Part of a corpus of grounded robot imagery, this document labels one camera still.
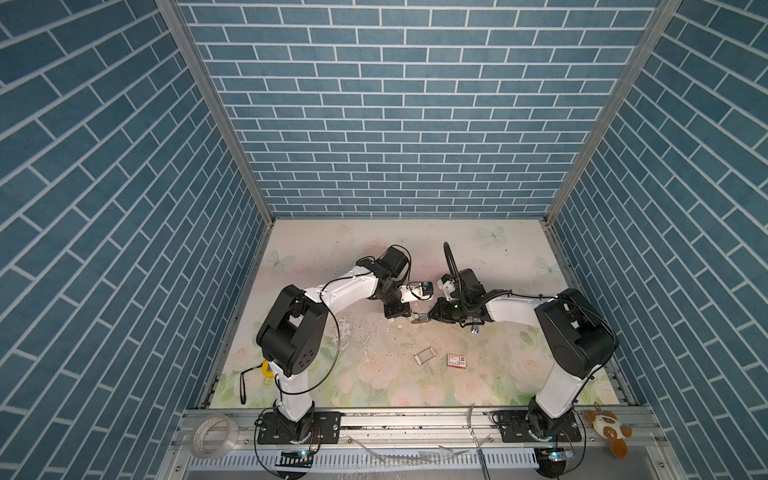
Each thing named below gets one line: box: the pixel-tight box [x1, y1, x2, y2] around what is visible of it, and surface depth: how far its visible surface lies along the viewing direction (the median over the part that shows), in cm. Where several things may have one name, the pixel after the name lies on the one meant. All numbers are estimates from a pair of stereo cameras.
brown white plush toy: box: [586, 409, 632, 459], surface depth 72 cm
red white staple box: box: [447, 354, 467, 369], surface depth 86 cm
